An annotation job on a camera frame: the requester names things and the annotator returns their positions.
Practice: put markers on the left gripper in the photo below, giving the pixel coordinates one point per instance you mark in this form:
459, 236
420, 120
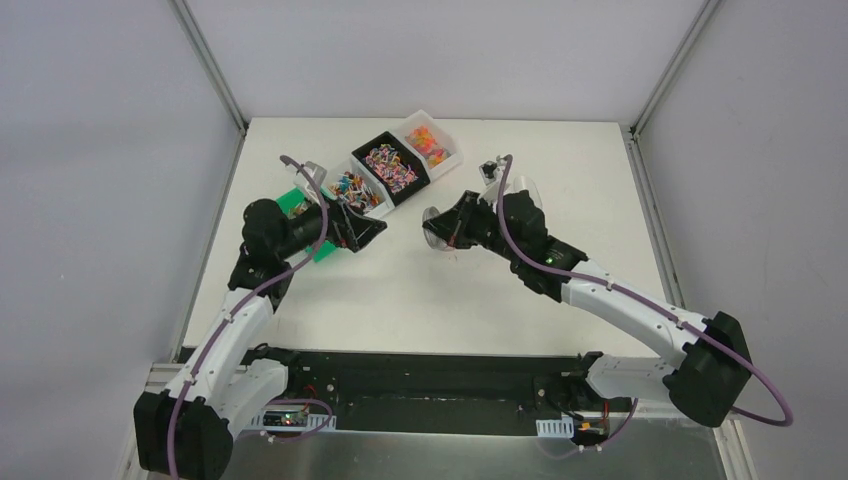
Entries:
337, 229

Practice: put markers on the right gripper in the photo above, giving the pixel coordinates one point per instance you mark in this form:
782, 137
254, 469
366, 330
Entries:
452, 226

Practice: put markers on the clear plastic scoop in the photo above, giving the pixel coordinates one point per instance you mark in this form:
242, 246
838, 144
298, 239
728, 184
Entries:
524, 184

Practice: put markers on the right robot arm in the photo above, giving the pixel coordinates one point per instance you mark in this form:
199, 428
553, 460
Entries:
700, 363

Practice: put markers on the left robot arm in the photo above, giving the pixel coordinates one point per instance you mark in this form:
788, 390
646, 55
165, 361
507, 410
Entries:
188, 430

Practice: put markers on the white lollipop bin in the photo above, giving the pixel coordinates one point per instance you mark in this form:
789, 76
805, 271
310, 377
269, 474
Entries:
350, 182

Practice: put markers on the black lollipop bin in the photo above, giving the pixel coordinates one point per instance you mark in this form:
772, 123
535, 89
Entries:
395, 166

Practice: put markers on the green candy bin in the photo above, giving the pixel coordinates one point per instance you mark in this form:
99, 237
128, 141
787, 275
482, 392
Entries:
293, 203

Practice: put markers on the white gummy bin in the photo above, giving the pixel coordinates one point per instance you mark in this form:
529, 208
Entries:
429, 142

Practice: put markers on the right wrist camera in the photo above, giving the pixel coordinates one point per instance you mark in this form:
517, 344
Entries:
492, 172

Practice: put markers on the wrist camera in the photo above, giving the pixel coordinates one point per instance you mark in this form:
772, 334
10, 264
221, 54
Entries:
308, 180
492, 172

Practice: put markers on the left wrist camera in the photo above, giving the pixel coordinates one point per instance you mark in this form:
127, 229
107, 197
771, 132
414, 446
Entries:
308, 180

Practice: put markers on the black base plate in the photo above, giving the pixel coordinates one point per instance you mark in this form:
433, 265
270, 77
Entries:
441, 394

